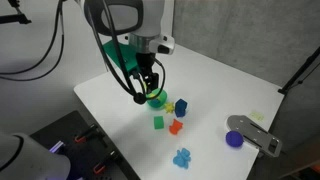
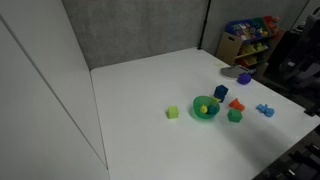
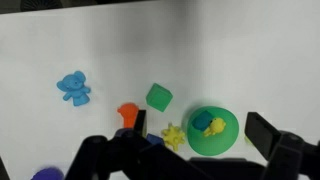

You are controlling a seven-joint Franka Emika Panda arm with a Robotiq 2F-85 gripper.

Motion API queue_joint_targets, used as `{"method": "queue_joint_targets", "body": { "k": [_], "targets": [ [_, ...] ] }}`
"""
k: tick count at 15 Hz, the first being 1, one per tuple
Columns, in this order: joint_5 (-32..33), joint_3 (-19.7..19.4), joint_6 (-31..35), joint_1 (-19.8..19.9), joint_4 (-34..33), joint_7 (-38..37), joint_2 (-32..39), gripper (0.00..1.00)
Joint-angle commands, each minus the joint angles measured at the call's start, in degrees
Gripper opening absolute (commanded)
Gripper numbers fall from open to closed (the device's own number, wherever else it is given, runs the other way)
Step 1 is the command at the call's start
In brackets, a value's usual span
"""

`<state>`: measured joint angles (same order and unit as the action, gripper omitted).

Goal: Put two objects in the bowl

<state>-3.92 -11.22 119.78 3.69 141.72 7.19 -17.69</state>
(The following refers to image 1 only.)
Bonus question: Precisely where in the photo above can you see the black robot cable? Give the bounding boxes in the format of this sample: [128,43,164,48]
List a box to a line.
[84,0,167,105]

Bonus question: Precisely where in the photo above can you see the black tripod stand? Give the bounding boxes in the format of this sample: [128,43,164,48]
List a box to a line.
[278,47,320,95]

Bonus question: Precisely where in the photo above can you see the green cube toy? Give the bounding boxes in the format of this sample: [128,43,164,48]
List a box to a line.
[154,116,164,129]

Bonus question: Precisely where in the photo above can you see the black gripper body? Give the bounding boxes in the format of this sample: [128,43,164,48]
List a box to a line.
[131,53,159,88]

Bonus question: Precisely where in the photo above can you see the dark blue block toy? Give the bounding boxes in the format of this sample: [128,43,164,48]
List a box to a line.
[175,99,187,117]

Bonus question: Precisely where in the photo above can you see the orange toy figure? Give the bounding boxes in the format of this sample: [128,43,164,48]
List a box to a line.
[169,119,183,135]

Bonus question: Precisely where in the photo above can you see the yellow spiky toy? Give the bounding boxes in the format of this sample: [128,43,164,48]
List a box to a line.
[164,102,175,113]

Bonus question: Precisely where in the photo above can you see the black clamp base board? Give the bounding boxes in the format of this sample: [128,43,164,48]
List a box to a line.
[31,111,140,180]

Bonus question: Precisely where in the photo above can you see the green plastic mount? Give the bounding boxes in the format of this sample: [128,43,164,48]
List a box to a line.
[103,40,139,73]

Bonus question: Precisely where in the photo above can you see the yellow sticky note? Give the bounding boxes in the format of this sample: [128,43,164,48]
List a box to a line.
[249,111,264,121]

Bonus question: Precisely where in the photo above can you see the purple ball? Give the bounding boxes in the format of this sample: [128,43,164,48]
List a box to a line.
[226,131,243,148]

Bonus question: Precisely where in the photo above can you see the green plastic bowl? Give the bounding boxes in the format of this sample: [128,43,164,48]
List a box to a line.
[147,88,167,108]

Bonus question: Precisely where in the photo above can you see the light blue toy figure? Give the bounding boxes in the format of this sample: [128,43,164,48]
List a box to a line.
[173,148,191,169]

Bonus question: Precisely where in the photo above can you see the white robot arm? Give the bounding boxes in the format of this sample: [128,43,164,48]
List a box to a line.
[75,0,175,97]

